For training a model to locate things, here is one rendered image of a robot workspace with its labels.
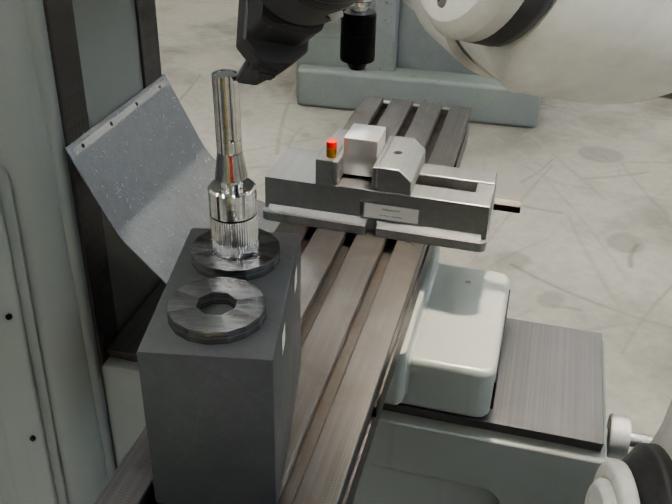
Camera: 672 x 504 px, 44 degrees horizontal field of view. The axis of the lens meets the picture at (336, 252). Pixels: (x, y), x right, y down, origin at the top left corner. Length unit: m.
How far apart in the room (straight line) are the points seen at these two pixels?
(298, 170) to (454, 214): 0.26
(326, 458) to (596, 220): 2.63
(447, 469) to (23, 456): 0.71
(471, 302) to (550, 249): 1.85
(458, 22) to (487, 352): 0.98
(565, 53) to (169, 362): 0.52
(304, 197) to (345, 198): 0.07
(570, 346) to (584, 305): 1.46
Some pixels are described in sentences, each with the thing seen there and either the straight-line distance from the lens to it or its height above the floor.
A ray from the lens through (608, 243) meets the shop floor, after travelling 3.28.
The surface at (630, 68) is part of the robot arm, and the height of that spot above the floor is 1.47.
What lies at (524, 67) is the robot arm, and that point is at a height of 1.47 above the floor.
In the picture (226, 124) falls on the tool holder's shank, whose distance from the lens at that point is 0.78.
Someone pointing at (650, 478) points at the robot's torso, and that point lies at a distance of 0.72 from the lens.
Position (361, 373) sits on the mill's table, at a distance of 1.00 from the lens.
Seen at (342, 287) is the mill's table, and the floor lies 0.93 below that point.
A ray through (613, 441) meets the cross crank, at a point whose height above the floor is 0.64.
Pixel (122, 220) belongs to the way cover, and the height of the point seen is 0.97.
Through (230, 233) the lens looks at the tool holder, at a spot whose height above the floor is 1.16.
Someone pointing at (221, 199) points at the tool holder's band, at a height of 1.19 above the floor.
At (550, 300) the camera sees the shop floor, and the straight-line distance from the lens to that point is 2.88.
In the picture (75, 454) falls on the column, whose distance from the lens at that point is 1.49.
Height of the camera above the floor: 1.56
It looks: 31 degrees down
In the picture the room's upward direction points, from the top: 2 degrees clockwise
